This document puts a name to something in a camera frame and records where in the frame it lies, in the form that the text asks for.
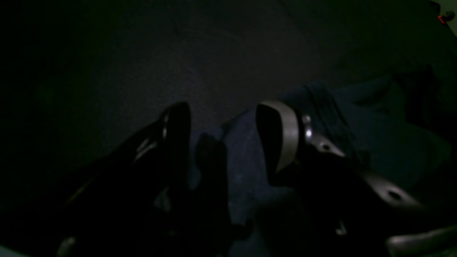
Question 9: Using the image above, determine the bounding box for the red clamp top right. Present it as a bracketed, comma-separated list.
[438, 10, 456, 24]

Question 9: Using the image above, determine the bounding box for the dark blue t-shirt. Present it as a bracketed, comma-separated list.
[190, 74, 456, 257]

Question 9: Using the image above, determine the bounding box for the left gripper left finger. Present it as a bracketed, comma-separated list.
[36, 101, 191, 250]

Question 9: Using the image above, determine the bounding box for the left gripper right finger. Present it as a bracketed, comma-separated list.
[256, 100, 427, 250]

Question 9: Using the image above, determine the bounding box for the black table cloth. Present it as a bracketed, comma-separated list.
[1, 0, 456, 180]

